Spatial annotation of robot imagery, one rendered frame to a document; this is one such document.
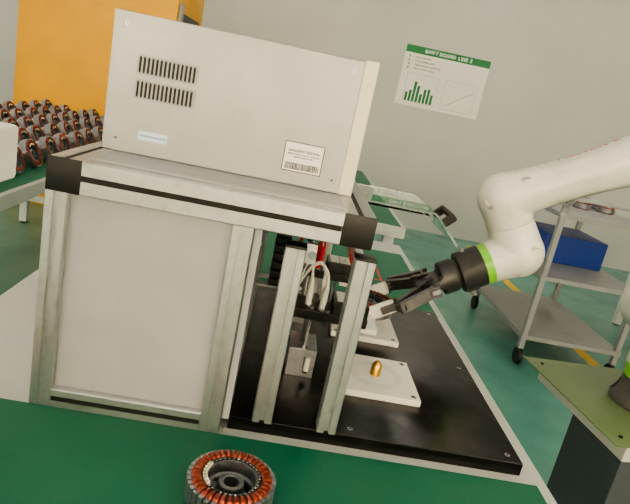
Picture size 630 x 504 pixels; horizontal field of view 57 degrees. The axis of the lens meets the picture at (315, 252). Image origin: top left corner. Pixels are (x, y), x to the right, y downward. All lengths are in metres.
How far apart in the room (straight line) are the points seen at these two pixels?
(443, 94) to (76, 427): 5.88
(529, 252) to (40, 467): 0.98
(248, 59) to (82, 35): 3.86
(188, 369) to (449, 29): 5.86
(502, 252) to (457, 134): 5.27
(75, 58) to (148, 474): 4.12
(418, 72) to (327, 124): 5.53
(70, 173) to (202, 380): 0.34
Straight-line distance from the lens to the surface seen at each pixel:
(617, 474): 1.44
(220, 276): 0.82
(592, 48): 7.00
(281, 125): 0.90
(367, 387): 1.06
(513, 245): 1.30
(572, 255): 3.92
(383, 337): 1.29
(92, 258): 0.86
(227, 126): 0.91
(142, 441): 0.89
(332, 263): 1.25
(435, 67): 6.45
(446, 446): 0.99
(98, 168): 0.81
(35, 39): 4.85
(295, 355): 1.05
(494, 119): 6.64
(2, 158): 0.41
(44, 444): 0.88
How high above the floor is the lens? 1.26
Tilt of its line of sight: 15 degrees down
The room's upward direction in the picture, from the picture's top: 12 degrees clockwise
